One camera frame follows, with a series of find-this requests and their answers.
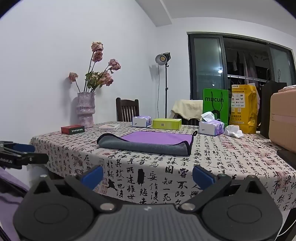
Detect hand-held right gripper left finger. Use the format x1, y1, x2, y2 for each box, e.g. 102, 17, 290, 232
29, 165, 117, 212

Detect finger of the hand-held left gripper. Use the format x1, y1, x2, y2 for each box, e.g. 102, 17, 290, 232
0, 140, 36, 153
14, 152, 49, 169

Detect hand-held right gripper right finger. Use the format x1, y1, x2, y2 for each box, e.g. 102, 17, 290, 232
179, 165, 269, 212

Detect purple and grey towel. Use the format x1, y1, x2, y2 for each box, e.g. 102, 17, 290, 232
97, 131, 198, 156

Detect calligraphy printed tablecloth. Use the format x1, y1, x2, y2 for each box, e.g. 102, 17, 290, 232
30, 120, 296, 210

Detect purple cloth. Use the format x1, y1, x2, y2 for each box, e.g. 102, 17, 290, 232
0, 166, 31, 241

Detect red and green box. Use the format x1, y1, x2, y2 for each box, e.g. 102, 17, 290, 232
61, 125, 85, 134

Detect purple and white tissue pack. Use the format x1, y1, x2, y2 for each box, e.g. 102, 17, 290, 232
199, 111, 225, 136
132, 115, 152, 128

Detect white and pink flat box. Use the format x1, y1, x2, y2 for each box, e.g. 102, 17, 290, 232
99, 124, 120, 131

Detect crumpled white tissue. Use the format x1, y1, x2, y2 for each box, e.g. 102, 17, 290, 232
224, 125, 245, 139

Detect yellow-green box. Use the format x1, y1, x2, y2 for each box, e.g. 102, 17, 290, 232
152, 118, 182, 130

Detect pink speckled ceramic vase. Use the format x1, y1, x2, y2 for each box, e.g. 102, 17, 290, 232
77, 92, 96, 128

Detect cream cloth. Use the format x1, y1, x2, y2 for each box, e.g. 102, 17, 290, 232
171, 100, 203, 121

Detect dark wooden chair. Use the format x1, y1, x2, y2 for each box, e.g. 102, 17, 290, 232
116, 97, 139, 122

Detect green paper bag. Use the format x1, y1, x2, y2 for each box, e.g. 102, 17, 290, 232
203, 88, 229, 127

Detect yellow plastic bag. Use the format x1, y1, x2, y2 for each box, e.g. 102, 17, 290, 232
229, 85, 261, 134

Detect black paper bag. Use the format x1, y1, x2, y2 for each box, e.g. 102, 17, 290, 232
259, 70, 288, 139

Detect brown cardboard box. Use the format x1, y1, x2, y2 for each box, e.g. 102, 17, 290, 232
269, 85, 296, 154

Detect dried pink roses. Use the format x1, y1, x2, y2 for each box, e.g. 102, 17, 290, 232
69, 42, 121, 93

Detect dark framed sliding glass door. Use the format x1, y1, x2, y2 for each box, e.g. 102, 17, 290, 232
187, 32, 296, 102

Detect hanging clothes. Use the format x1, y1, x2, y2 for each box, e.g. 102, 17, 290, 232
231, 50, 258, 80

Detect studio light on stand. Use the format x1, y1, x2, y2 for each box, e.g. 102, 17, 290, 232
155, 52, 172, 119

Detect metal drying rail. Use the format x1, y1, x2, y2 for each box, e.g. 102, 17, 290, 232
227, 75, 271, 82

